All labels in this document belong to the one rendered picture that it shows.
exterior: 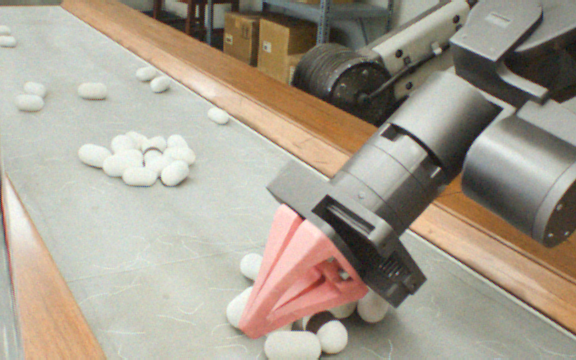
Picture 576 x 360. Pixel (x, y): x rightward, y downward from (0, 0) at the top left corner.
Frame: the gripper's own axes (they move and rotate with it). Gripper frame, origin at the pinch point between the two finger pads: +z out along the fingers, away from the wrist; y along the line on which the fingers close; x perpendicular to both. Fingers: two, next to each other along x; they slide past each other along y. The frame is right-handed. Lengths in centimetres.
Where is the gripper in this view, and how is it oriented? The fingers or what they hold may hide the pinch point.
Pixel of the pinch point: (254, 323)
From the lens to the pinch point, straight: 40.5
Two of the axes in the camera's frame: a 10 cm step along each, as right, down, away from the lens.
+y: 5.3, 3.8, -7.6
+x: 4.9, 5.9, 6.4
